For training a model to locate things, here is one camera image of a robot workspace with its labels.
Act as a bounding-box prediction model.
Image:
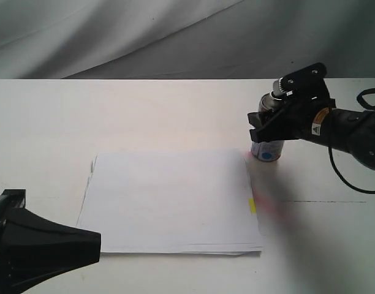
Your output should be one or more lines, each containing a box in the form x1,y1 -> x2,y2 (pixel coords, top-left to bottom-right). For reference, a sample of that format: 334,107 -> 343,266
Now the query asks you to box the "grey backdrop cloth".
0,1 -> 375,79

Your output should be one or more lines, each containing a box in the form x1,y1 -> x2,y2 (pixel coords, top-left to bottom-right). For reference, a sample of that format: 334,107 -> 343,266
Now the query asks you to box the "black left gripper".
0,189 -> 101,293

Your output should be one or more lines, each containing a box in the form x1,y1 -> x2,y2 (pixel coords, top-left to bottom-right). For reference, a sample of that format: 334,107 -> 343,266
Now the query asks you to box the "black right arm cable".
327,88 -> 375,194

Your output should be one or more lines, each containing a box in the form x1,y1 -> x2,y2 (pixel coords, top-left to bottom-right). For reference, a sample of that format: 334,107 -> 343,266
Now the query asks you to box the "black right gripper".
248,79 -> 336,143

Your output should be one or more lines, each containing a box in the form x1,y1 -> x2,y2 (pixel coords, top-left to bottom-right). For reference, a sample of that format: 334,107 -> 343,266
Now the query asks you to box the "silver spray paint can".
251,92 -> 284,162

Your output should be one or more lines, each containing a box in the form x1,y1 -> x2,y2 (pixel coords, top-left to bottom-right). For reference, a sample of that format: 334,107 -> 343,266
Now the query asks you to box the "white paper stack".
77,149 -> 263,255

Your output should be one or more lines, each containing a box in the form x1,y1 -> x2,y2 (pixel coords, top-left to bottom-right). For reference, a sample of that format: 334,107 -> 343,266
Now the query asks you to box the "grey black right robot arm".
248,79 -> 375,170

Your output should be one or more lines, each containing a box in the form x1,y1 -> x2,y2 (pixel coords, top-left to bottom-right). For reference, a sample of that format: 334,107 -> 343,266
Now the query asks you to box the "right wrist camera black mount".
271,62 -> 327,98

